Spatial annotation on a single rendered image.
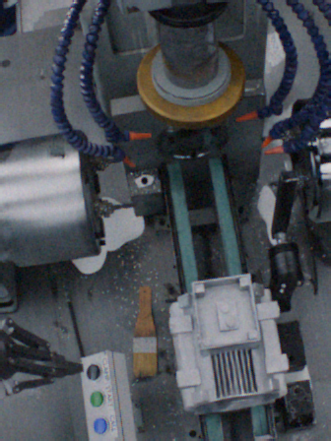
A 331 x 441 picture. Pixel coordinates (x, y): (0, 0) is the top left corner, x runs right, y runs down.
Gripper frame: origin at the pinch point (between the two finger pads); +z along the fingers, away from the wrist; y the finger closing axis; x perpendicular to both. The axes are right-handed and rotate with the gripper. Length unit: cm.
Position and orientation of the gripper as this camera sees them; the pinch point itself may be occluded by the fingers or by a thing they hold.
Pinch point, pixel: (63, 367)
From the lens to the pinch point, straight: 128.7
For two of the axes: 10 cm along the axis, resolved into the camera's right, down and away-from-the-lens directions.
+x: -8.0, 3.4, 5.0
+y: -1.3, -9.0, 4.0
